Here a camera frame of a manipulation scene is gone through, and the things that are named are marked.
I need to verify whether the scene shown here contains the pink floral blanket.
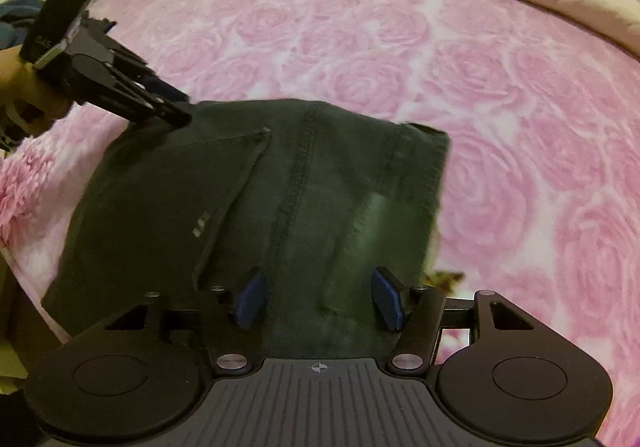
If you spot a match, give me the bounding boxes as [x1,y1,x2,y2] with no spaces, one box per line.
[0,0,640,444]

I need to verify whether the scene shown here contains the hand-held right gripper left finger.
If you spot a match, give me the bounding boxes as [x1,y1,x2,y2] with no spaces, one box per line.
[107,267,269,374]

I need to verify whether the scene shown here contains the person's left hand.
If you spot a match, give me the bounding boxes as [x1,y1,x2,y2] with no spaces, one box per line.
[0,46,70,129]

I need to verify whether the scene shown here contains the dark green pants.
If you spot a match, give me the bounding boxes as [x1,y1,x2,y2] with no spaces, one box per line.
[40,98,452,362]

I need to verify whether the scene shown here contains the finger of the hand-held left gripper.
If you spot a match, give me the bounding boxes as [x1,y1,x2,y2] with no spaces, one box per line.
[102,34,192,104]
[72,53,195,128]

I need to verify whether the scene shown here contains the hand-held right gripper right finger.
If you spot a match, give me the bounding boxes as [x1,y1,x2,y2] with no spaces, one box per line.
[370,266,537,374]

